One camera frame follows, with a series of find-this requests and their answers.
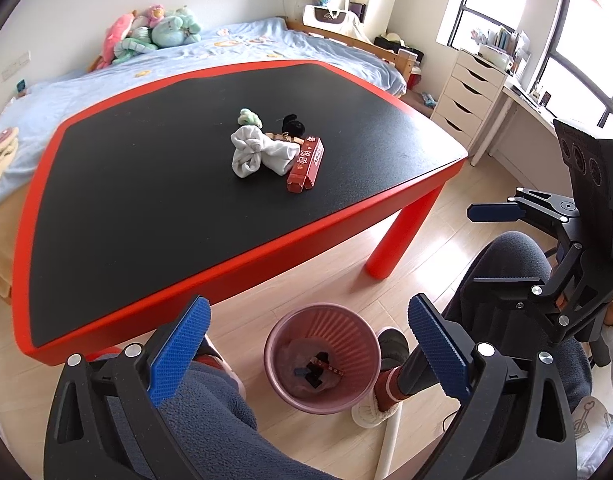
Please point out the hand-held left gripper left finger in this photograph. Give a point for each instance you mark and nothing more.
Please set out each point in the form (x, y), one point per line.
(179, 350)

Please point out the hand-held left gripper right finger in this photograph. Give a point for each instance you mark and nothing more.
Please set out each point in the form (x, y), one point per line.
(439, 350)

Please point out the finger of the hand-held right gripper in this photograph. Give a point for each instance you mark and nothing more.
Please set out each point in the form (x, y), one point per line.
(506, 290)
(491, 212)

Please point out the pink ribbed waste bin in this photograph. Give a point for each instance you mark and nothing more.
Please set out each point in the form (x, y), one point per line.
(346, 330)

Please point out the red cardboard box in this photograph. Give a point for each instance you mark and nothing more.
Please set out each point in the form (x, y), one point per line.
(306, 162)

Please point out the white knotted sock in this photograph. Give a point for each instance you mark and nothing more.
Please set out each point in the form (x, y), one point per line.
(251, 152)

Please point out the brown hair clip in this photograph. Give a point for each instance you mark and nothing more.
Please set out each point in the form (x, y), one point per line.
(281, 137)

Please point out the green scrunchie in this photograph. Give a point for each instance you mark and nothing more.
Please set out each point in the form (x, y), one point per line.
(250, 117)

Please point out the person's right leg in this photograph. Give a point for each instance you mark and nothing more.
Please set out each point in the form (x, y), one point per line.
(501, 270)

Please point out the red and white slipper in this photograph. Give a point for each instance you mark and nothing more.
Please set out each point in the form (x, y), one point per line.
(216, 357)

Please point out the white desk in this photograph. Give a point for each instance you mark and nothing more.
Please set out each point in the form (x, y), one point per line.
(526, 125)

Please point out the white chair leg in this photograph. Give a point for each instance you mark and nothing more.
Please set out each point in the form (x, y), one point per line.
(390, 447)

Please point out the white drawer unit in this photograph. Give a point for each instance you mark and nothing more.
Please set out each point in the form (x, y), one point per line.
(469, 95)

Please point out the small dark object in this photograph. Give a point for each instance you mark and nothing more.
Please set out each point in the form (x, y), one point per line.
(314, 372)

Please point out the window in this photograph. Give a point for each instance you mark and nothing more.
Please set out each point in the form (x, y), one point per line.
(576, 35)

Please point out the white storage container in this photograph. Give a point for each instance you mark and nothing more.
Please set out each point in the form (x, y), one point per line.
(495, 55)

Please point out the white printed cloth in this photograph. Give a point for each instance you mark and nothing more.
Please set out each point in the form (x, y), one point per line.
(594, 425)

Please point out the red and black table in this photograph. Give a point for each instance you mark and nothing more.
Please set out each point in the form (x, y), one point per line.
(136, 185)

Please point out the row of books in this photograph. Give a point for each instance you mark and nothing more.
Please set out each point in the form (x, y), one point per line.
(509, 40)

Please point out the black bag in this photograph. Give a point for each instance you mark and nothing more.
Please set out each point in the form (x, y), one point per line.
(404, 51)

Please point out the straw hat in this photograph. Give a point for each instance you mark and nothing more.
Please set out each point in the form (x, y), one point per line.
(390, 39)

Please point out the beige bed skirt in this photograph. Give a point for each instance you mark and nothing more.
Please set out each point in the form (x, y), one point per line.
(1, 255)

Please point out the dark purple box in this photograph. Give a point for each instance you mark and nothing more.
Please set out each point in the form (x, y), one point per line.
(358, 10)

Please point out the white tote bag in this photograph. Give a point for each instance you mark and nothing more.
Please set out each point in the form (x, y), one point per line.
(329, 20)

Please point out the folded beige towels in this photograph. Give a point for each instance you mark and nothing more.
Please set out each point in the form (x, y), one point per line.
(0, 165)

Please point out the bed with blue sheet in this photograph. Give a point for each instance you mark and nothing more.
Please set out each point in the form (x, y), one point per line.
(186, 60)

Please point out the small teal device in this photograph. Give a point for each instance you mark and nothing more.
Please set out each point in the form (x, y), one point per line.
(21, 87)

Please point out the striped green plush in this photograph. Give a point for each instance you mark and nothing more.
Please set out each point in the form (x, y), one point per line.
(134, 46)

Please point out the pink dolphin plush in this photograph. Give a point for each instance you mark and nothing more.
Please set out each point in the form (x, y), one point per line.
(117, 35)

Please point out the colourful flower doll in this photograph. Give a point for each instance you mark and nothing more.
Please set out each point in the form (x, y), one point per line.
(155, 12)

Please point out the wooden bed frame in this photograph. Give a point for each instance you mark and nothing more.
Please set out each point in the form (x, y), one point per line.
(366, 46)

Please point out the white wall switch panel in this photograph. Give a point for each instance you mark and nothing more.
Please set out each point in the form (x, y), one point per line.
(15, 64)

